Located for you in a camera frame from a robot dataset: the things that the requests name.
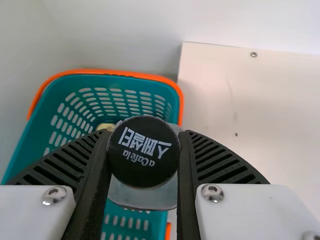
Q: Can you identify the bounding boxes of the teal shopping basket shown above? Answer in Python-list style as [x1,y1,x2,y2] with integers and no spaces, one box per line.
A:
[0,68,185,240]

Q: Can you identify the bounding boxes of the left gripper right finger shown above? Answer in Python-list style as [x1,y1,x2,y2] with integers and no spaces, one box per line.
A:
[175,129,320,240]

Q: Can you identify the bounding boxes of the dark coffee bottle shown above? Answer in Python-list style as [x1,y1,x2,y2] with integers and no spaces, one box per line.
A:
[105,115,182,212]

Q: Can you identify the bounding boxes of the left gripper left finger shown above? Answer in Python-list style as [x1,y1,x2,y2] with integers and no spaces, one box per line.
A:
[0,129,112,240]

